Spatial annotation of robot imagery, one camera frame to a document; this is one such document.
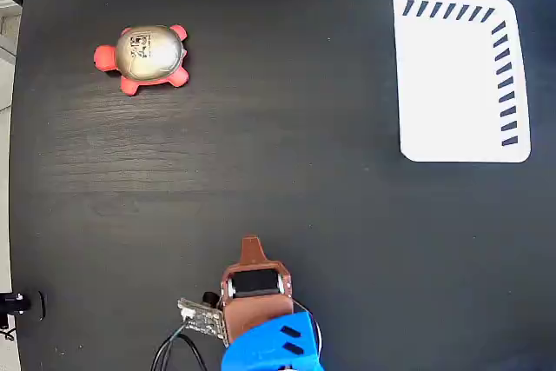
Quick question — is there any red turtle toy silver shell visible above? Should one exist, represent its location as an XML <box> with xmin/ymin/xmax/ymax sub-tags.
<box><xmin>93</xmin><ymin>23</ymin><xmax>191</xmax><ymax>96</ymax></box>

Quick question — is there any white paper with striped border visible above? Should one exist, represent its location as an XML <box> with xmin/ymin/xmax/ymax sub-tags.
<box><xmin>392</xmin><ymin>0</ymin><xmax>533</xmax><ymax>164</ymax></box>

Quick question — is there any white red servo wire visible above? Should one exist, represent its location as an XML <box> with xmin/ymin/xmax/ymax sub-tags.
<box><xmin>289</xmin><ymin>296</ymin><xmax>314</xmax><ymax>316</ymax></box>

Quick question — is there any bare camera circuit board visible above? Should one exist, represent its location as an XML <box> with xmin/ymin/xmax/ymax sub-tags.
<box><xmin>176</xmin><ymin>290</ymin><xmax>230</xmax><ymax>347</ymax></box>

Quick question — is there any black table clamp mount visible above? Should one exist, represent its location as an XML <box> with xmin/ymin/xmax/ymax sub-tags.
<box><xmin>0</xmin><ymin>289</ymin><xmax>47</xmax><ymax>325</ymax></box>

